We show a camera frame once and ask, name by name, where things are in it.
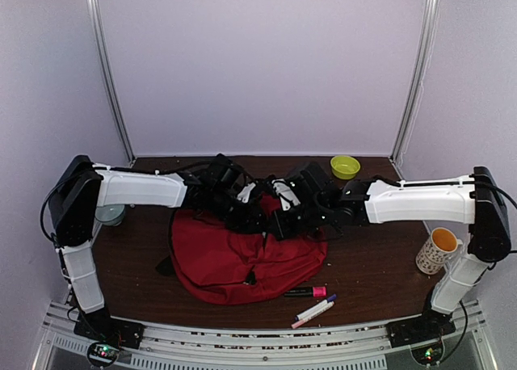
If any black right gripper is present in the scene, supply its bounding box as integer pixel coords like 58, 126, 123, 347
263, 201, 330, 243

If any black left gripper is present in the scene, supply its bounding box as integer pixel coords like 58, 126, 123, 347
208, 187, 268, 233

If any red student backpack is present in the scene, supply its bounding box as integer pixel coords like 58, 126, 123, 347
156, 209, 328, 305

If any black pink highlighter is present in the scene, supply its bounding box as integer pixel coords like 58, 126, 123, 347
284, 286, 327, 298

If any purple capped white marker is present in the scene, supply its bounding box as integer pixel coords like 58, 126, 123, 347
295, 294, 337, 322

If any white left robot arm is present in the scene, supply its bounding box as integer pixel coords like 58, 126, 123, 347
41, 154, 267, 341

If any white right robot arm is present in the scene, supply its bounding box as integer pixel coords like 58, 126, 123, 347
267, 162, 512, 339

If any yellow green plastic bowl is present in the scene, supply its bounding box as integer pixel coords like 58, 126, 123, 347
330, 155, 361, 180

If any pink capped white marker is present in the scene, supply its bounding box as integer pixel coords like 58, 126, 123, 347
291, 301, 334, 330

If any pale celadon ceramic bowl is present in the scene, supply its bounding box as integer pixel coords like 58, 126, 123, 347
95, 205, 125, 226

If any patterned mug orange inside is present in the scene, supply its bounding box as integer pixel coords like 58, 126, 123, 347
415, 227, 464, 275

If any aluminium front rail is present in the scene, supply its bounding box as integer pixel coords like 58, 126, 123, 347
29, 301, 502, 369

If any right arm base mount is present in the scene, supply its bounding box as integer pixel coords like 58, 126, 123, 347
386, 310, 456, 348

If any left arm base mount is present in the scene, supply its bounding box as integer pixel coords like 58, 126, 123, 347
72, 294, 145, 349

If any right aluminium corner post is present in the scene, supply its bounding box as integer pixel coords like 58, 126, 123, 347
390, 0, 439, 168

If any aluminium corner post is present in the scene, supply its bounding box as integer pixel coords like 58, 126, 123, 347
390, 0, 439, 168
86, 0, 137, 165

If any left aluminium corner post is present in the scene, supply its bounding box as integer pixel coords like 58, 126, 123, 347
86, 0, 137, 165

